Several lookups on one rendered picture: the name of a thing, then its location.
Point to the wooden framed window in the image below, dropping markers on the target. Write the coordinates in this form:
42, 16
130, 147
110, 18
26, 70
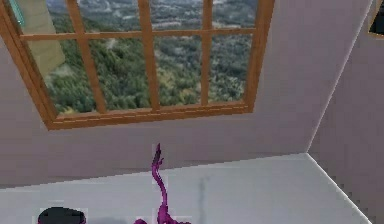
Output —
149, 66

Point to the black round pot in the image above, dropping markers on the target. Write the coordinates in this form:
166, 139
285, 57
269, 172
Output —
61, 216

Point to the wooden framed wall picture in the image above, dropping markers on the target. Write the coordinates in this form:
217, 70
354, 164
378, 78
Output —
378, 23

